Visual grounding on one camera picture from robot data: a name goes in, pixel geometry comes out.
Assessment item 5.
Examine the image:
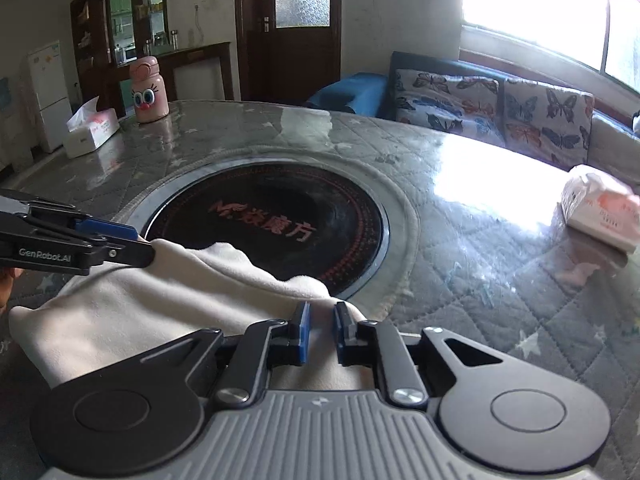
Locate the cream sweatshirt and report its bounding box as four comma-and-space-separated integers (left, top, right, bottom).
9, 240, 372, 390

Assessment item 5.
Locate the white tissue box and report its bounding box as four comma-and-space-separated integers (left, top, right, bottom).
63, 96, 119, 158

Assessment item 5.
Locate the black induction cooktop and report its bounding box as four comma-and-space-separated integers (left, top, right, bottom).
143, 160, 390, 298

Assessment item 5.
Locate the pink cartoon water bottle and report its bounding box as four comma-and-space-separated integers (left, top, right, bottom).
129, 56, 169, 124

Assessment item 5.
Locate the quilted grey table cover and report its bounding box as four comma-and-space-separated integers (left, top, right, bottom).
6, 101, 639, 479

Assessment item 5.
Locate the white refrigerator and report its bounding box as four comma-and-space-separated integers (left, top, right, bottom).
26, 41, 73, 153

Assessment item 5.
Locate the wooden sideboard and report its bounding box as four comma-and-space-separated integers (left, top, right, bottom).
104, 41, 235, 117

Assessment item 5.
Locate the dark wooden display cabinet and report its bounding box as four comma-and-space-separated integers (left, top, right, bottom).
70, 0, 168, 100

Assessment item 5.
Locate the blue sofa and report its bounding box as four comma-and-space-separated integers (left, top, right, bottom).
302, 50, 640, 187

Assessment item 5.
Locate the left butterfly cushion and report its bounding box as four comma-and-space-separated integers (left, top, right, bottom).
394, 70, 506, 148

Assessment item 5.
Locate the butterfly cushion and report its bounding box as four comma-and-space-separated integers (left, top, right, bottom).
503, 78, 594, 170
394, 70, 506, 148

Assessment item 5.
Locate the pink white tissue pack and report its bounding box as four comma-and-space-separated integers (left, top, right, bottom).
560, 165, 639, 254

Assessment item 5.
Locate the dark wooden door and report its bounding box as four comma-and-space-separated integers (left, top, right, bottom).
234, 0, 342, 105

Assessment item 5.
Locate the right butterfly cushion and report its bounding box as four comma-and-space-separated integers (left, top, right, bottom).
503, 78, 594, 170

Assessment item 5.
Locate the beige sofa cushion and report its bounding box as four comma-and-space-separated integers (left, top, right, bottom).
587, 110, 640, 193

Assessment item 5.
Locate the window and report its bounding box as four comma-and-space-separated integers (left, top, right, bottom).
462, 0, 639, 90

